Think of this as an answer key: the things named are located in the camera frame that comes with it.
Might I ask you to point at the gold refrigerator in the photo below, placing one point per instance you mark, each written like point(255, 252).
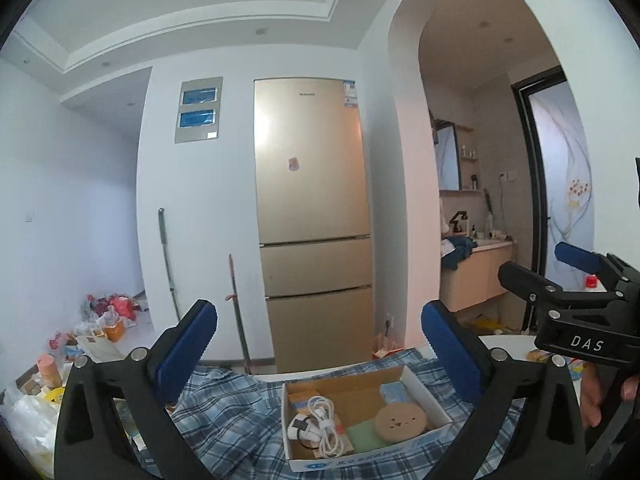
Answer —
point(310, 185)

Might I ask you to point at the mirror cabinet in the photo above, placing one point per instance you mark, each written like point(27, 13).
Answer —
point(447, 160)

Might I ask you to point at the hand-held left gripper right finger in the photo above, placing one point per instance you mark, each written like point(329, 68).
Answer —
point(450, 352)

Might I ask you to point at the blue plaid shirt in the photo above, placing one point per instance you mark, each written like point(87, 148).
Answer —
point(235, 410)

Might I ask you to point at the light blue wipes packet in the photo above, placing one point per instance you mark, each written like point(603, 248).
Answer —
point(397, 393)

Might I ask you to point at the white plastic bag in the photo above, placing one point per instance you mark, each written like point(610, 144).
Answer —
point(25, 425)

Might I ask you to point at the black faucet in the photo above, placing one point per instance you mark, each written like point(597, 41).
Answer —
point(457, 220)

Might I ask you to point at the cardboard box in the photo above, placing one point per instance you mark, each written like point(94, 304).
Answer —
point(360, 402)

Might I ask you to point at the grey wall panel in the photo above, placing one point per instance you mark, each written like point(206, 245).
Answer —
point(197, 110)

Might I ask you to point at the blue red packet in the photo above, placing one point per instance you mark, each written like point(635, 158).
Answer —
point(575, 366)

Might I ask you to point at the white charger plug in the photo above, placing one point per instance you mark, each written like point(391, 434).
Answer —
point(299, 430)

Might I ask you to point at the wooden wall shelf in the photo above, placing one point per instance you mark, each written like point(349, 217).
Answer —
point(470, 160)

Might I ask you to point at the round tan coaster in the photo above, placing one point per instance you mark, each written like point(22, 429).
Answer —
point(400, 422)

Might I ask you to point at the wooden vanity cabinet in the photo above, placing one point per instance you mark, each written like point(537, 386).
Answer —
point(475, 280)

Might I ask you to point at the pile of red bags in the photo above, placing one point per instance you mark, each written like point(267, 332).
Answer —
point(117, 305)

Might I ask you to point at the green pouch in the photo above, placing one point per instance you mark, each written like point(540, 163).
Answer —
point(362, 437)

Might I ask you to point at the blue clothes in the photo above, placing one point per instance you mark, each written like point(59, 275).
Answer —
point(457, 252)

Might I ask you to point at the person's right hand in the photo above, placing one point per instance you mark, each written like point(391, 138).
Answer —
point(592, 395)

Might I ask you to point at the orange juice bottle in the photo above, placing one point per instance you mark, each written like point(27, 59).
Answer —
point(112, 329)

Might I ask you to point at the blue white fridge label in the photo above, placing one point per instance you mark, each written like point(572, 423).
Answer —
point(350, 93)

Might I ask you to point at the white wall socket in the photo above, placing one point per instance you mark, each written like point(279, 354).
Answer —
point(504, 176)
point(389, 321)

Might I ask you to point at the pink fridge magnet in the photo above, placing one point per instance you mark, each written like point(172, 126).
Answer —
point(294, 163)

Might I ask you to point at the small gold packet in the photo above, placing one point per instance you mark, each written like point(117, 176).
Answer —
point(539, 355)

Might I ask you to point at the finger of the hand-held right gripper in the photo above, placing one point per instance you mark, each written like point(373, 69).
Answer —
point(522, 280)
point(577, 256)

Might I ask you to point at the black door frame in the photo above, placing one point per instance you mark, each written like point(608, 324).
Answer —
point(530, 170)

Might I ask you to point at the pink cup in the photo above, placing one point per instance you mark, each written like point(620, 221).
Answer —
point(49, 370)

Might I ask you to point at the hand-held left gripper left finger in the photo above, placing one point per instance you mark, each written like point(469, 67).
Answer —
point(187, 345)

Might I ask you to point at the white wall switch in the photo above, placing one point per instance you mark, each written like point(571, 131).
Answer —
point(30, 216)

